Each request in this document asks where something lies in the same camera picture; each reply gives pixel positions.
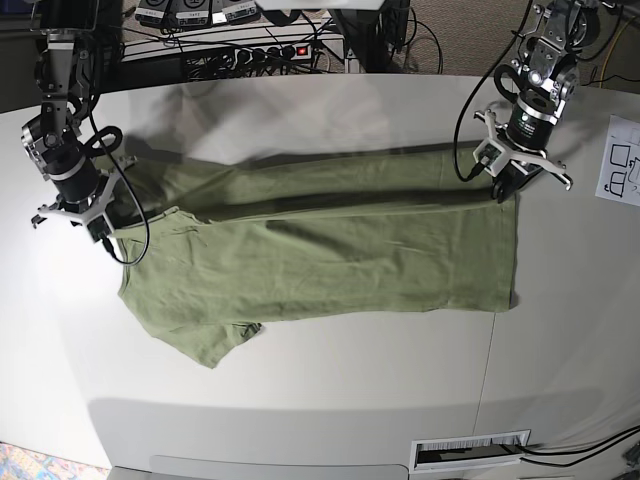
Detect black cables at table edge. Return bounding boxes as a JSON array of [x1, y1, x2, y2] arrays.
[[519, 427, 640, 469]]

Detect green T-shirt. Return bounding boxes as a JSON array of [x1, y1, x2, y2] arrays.
[[113, 145, 518, 368]]

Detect yellow cable on floor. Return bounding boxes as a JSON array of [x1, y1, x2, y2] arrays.
[[602, 14, 639, 84]]

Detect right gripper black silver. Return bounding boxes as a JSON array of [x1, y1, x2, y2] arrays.
[[30, 154, 144, 235]]

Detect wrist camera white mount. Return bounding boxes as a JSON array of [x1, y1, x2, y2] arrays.
[[85, 212, 114, 243], [473, 137, 513, 178]]

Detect grey device boxes with labels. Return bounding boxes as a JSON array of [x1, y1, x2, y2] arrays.
[[134, 0, 259, 29]]

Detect white instruction paper sheet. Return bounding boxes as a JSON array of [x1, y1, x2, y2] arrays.
[[595, 115, 640, 207]]

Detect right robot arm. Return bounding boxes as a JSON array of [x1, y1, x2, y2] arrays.
[[21, 1, 136, 242]]

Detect left camera black cable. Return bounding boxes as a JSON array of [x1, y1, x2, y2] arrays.
[[452, 49, 531, 182]]

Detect black power strip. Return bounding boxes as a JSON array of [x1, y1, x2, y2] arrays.
[[233, 44, 313, 64]]

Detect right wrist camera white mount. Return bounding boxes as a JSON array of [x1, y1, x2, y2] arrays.
[[85, 212, 114, 243]]

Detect black table leg column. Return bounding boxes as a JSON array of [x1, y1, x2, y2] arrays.
[[329, 9, 388, 74]]

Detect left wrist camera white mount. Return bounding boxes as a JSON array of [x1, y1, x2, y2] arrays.
[[473, 137, 513, 178]]

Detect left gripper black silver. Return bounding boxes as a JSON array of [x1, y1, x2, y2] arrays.
[[472, 97, 573, 203]]

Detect white cable grommet tray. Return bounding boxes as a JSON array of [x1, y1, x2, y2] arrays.
[[409, 430, 531, 474]]

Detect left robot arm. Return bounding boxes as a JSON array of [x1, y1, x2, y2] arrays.
[[472, 1, 603, 203]]

